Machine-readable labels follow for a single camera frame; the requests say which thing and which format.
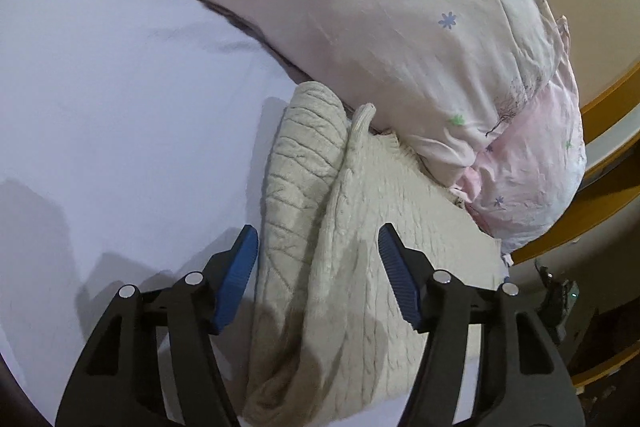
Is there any lavender bed sheet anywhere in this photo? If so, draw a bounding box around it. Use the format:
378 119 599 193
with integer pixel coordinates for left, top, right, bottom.
0 0 511 427

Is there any pink floral pillow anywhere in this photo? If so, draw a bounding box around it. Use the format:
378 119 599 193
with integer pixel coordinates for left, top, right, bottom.
202 0 586 254

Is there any wooden bed frame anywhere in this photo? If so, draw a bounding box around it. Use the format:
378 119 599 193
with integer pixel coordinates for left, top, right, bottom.
511 66 639 360

